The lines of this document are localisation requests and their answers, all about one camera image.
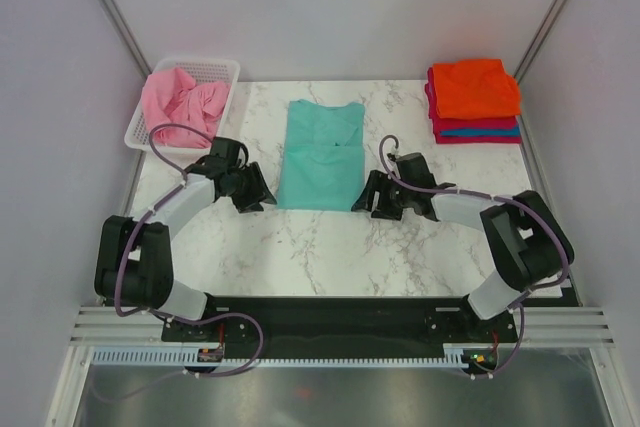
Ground aluminium frame post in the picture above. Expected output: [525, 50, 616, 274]
[98, 0, 152, 78]
[512, 0, 600, 83]

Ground white plastic basket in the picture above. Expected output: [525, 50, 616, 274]
[124, 56, 240, 155]

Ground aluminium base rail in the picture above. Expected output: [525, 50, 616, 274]
[69, 306, 614, 348]

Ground orange folded t shirt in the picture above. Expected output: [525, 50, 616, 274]
[431, 58, 521, 120]

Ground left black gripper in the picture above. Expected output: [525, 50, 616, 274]
[223, 162, 276, 214]

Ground teal t shirt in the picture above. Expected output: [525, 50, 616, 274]
[277, 99, 365, 212]

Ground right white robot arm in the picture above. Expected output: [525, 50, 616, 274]
[351, 153, 575, 341]

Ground bottom magenta folded t shirt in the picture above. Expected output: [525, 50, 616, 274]
[434, 134, 522, 145]

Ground white slotted cable duct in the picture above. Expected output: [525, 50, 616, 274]
[91, 347, 488, 368]

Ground left aluminium frame post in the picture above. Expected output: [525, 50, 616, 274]
[98, 0, 152, 78]

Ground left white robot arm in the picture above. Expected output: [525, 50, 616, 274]
[94, 137, 276, 342]

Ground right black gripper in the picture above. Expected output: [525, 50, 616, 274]
[351, 169, 414, 221]

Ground pink t shirt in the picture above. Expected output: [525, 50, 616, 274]
[140, 67, 230, 149]

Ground right aluminium frame post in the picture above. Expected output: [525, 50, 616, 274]
[512, 0, 600, 83]

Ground blue folded t shirt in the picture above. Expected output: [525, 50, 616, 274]
[440, 127, 520, 138]

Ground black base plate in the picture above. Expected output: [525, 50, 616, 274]
[159, 294, 521, 361]

